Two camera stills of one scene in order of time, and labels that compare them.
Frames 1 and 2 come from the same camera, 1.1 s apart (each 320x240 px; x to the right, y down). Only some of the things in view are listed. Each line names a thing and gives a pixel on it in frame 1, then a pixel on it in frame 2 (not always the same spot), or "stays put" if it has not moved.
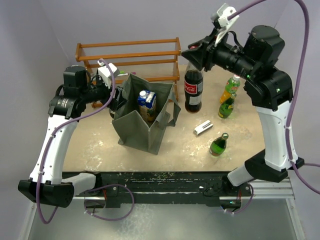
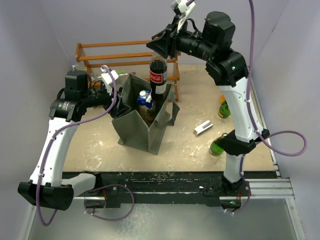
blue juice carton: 147,100 stays put
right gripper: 205,55 -> 167,46
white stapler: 202,127 stays put
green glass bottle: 226,108 stays put
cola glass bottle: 193,82 -> 158,72
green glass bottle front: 218,145 stays put
